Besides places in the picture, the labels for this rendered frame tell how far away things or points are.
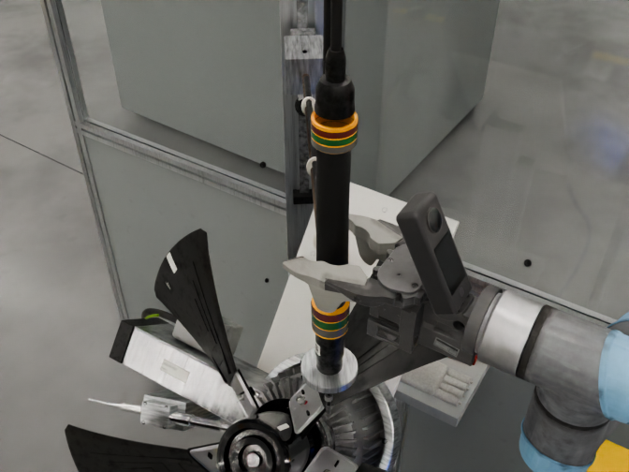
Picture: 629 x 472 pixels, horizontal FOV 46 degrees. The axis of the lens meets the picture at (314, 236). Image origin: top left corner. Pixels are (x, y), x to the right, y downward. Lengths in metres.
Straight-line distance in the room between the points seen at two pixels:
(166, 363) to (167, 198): 0.89
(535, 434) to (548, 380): 0.09
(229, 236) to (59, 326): 1.17
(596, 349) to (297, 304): 0.76
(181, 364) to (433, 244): 0.75
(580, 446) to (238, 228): 1.42
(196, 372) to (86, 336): 1.70
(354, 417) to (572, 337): 0.59
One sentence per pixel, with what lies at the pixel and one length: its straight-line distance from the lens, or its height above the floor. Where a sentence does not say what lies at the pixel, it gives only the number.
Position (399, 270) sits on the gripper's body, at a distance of 0.74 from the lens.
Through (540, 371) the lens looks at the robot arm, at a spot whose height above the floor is 1.63.
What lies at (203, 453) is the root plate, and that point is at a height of 1.16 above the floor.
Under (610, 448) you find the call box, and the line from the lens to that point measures 1.39.
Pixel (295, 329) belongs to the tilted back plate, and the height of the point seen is 1.14.
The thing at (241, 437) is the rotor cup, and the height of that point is 1.23.
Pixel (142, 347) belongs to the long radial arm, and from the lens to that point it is 1.40.
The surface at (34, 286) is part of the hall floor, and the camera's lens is 3.27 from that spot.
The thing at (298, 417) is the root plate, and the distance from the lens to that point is 1.12.
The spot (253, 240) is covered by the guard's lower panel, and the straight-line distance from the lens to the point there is 2.04.
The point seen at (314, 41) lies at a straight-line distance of 1.36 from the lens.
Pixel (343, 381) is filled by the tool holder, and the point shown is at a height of 1.44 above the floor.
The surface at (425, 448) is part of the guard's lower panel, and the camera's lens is 2.26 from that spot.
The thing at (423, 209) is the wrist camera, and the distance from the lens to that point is 0.68.
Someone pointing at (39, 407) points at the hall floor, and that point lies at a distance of 2.84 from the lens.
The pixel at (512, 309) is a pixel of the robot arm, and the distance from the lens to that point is 0.71.
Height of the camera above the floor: 2.16
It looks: 41 degrees down
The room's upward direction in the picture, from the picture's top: straight up
